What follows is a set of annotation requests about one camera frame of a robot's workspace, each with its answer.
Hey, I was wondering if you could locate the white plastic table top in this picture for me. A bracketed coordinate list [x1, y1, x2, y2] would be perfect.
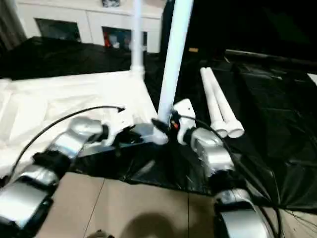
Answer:
[0, 69, 170, 175]

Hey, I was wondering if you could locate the white plastic table leg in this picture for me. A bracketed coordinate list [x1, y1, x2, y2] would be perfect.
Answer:
[200, 67, 229, 139]
[129, 0, 146, 78]
[206, 67, 245, 139]
[156, 0, 195, 122]

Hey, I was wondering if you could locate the black plastic mat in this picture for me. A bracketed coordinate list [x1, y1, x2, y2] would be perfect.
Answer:
[0, 36, 317, 211]

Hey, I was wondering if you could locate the white cabinet with glass doors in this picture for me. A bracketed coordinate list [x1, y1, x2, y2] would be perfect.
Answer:
[15, 0, 165, 53]

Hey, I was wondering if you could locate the large black screen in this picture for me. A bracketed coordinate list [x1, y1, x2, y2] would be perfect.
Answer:
[163, 0, 317, 59]

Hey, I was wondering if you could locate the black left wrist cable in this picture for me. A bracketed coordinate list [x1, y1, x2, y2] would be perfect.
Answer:
[0, 105, 125, 185]

